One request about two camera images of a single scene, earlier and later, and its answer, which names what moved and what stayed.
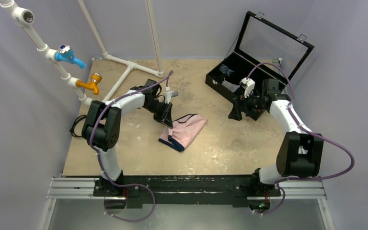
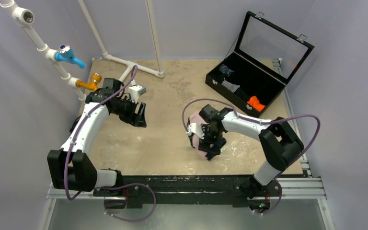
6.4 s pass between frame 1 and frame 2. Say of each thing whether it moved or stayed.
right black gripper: moved
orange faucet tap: stayed
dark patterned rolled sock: stayed
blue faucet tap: stayed
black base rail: stayed
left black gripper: moved
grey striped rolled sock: stayed
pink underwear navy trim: moved
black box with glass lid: stayed
